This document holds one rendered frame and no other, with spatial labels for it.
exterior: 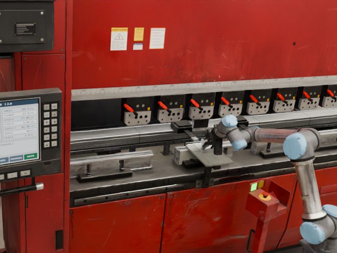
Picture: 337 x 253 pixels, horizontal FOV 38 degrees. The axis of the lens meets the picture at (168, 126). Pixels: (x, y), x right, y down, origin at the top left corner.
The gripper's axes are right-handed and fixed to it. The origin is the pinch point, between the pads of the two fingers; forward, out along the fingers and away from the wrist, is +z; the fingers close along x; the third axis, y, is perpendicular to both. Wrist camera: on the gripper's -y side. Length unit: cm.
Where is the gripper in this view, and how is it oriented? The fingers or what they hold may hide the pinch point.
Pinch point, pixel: (206, 149)
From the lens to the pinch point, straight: 288.5
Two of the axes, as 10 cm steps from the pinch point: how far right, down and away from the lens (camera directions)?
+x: -9.2, 0.7, -3.9
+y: -2.3, -9.0, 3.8
